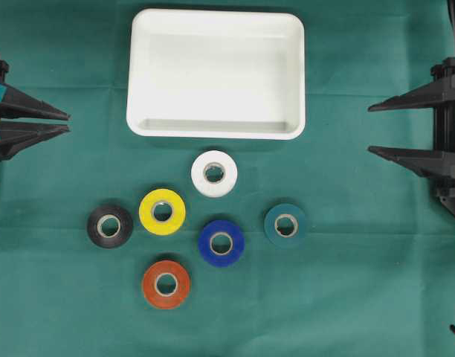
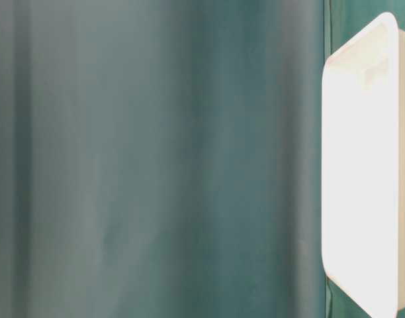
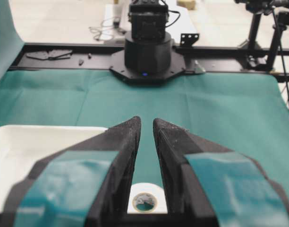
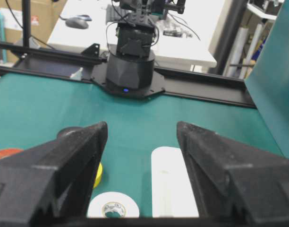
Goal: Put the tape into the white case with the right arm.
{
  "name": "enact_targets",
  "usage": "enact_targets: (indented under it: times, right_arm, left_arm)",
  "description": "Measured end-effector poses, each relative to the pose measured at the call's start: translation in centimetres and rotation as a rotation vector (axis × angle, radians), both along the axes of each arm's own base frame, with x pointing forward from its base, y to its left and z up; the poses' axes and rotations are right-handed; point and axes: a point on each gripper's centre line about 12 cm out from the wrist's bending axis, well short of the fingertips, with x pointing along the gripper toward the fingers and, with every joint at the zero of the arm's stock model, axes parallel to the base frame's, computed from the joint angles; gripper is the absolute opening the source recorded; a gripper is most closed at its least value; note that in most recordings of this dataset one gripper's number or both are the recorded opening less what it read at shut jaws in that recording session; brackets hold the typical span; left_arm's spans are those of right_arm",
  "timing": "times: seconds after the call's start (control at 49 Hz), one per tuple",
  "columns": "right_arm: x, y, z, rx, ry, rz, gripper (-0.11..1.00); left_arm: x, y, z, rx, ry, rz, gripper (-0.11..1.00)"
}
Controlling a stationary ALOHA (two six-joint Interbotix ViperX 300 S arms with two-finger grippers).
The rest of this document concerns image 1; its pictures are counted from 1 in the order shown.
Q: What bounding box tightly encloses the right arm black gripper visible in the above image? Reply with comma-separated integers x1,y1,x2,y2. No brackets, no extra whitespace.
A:
367,57,455,224

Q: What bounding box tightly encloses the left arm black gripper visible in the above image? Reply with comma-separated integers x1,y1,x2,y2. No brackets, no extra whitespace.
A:
0,59,70,152

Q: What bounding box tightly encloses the yellow tape roll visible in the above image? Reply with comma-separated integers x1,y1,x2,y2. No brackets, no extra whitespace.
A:
138,188,186,236

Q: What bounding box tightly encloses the white tape roll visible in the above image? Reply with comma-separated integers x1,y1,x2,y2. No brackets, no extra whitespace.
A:
191,150,238,198

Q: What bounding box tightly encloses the red-orange tape roll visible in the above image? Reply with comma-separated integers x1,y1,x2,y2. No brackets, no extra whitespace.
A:
141,260,191,309

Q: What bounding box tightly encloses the blue tape roll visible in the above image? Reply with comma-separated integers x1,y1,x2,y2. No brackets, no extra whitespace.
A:
198,219,245,267

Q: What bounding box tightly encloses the black tape roll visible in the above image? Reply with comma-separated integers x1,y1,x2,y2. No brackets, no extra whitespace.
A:
87,205,133,248

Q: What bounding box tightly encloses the green tape roll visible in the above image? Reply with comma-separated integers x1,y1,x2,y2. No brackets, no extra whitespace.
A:
264,203,307,248

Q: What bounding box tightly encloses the white plastic tray case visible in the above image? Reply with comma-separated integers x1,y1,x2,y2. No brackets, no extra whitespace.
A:
126,8,306,141

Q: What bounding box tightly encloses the green table cloth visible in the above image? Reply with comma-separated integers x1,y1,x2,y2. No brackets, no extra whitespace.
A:
0,1,455,356

